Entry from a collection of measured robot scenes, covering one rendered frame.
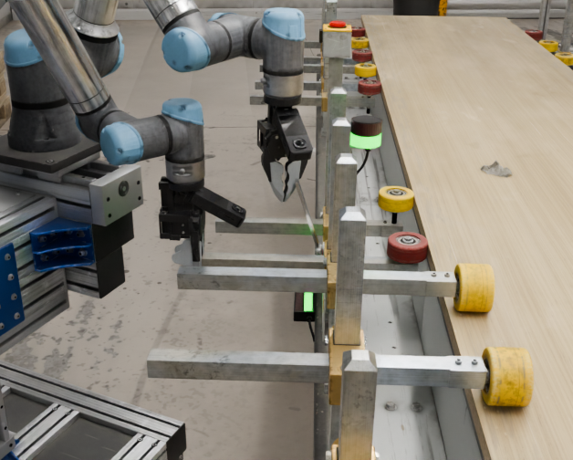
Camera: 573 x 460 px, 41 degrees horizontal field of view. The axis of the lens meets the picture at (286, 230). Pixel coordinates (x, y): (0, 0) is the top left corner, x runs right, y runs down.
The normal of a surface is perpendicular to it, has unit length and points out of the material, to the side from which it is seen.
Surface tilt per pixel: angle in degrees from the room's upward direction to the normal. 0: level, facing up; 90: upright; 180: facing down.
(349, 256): 90
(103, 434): 0
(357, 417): 90
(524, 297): 0
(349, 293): 90
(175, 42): 90
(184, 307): 0
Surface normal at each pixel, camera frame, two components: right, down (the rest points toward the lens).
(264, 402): 0.01, -0.91
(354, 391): -0.04, 0.42
